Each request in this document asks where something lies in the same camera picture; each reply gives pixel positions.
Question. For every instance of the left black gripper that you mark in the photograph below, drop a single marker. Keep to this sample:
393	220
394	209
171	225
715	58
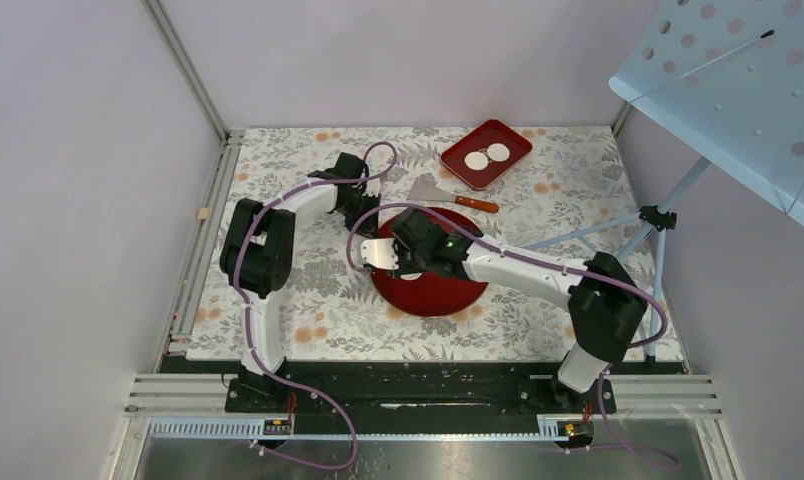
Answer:
369	225

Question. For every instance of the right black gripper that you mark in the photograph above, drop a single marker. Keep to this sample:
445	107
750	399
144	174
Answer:
403	268

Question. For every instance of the round red tray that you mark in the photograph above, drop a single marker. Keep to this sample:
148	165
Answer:
429	295

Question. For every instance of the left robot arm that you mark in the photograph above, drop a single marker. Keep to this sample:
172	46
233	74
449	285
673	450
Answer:
257	253

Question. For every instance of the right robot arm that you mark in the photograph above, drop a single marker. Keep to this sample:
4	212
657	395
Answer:
604	304

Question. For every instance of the left round dumpling wrapper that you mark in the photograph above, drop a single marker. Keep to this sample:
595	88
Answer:
476	161

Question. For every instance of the round dumpling wrapper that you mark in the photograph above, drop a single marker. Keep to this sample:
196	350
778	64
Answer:
498	152
476	161

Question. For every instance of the right round dumpling wrapper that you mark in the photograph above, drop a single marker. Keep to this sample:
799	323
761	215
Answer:
498	152

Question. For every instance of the floral patterned table mat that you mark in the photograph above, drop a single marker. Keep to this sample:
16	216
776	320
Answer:
571	191

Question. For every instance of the red rectangular tray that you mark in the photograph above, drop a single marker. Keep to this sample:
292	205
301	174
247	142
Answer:
491	131

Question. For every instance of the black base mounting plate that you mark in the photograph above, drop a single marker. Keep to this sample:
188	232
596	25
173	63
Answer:
392	398

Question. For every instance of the light blue perforated panel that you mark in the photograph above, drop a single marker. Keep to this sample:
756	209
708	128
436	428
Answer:
727	79

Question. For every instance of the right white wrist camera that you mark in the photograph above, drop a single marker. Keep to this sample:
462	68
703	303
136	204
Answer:
379	253

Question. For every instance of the scraper with orange handle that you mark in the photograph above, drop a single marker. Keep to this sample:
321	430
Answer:
424	188

